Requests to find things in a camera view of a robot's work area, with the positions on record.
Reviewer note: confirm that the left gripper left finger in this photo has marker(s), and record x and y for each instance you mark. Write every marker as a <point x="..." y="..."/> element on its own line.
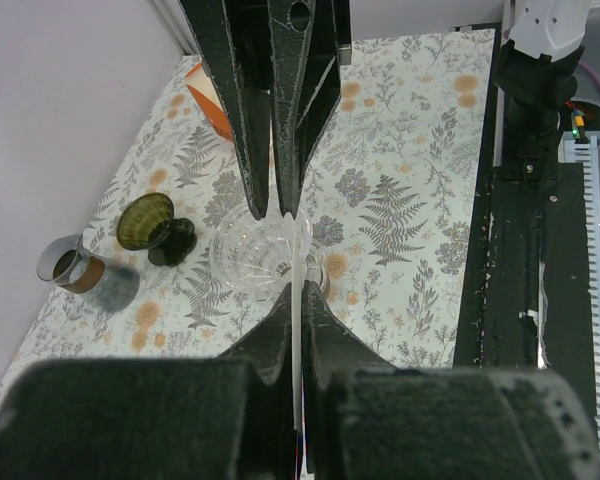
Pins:
<point x="268" y="344"/>

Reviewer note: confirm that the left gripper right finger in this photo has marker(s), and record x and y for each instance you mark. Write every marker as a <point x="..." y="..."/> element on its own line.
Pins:
<point x="328" y="345"/>

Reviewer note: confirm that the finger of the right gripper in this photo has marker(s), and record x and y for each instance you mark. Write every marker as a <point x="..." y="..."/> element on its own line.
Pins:
<point x="233" y="39"/>
<point x="310" y="41"/>

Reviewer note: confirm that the white paper coffee filter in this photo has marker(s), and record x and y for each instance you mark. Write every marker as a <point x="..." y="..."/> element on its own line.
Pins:
<point x="295" y="310"/>

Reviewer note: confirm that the clear glass dripper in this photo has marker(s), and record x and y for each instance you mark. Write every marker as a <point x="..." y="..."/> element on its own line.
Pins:
<point x="255" y="257"/>

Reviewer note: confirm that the dark olive glass dripper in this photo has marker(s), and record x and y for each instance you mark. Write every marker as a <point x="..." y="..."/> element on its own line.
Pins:
<point x="149" y="223"/>

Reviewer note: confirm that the floral tablecloth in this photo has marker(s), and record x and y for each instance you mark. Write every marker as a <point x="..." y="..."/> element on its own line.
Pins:
<point x="388" y="192"/>

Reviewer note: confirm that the glass carafe with brown band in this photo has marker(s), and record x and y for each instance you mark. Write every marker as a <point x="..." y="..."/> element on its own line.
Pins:
<point x="103" y="283"/>

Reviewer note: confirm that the right aluminium frame post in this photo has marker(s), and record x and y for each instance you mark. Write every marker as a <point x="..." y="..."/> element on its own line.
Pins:
<point x="171" y="15"/>

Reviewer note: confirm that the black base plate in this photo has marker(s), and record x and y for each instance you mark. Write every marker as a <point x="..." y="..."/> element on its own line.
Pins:
<point x="525" y="300"/>

